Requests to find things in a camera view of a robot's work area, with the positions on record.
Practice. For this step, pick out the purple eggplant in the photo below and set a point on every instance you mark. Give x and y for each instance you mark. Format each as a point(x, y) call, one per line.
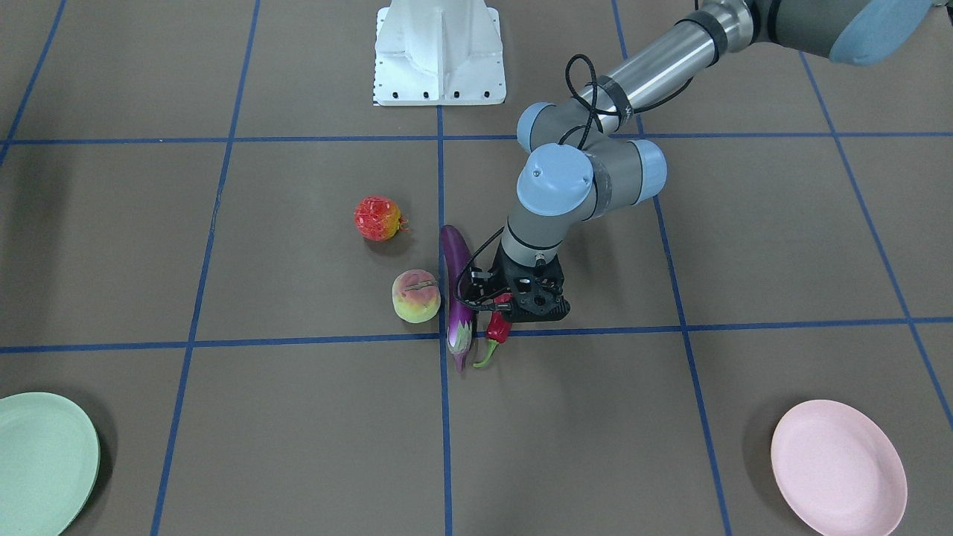
point(460, 323)

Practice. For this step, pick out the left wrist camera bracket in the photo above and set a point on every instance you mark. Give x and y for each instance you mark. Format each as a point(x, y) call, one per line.
point(480, 286)

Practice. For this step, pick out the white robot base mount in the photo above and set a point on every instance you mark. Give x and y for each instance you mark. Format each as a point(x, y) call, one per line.
point(438, 53)

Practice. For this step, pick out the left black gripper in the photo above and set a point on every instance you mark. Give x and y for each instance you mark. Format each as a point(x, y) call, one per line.
point(482, 284)

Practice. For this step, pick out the red chili pepper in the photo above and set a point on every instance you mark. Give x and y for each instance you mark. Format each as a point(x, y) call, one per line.
point(496, 333)

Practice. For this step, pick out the peach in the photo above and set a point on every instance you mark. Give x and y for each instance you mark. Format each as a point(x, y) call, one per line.
point(416, 296)

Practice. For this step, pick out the red pomegranate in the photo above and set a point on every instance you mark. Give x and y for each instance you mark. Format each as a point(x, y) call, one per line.
point(378, 218)

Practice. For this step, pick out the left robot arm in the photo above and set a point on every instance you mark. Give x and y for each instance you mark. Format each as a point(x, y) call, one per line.
point(577, 171)

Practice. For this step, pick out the pink plate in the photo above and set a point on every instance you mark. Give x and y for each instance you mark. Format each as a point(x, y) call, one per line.
point(838, 471)

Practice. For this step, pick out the green plate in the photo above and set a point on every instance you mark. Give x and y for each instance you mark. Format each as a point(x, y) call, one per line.
point(50, 458)

